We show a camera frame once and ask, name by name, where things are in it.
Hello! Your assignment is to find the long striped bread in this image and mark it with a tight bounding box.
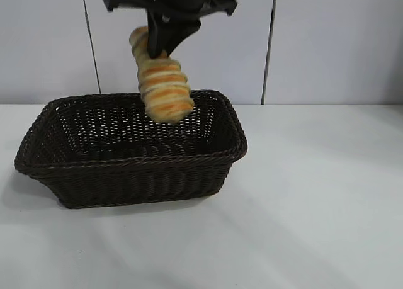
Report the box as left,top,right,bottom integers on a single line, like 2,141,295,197
128,25,195,123

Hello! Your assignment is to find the dark brown wicker basket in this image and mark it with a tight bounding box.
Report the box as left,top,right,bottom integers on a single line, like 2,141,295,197
13,89,249,210

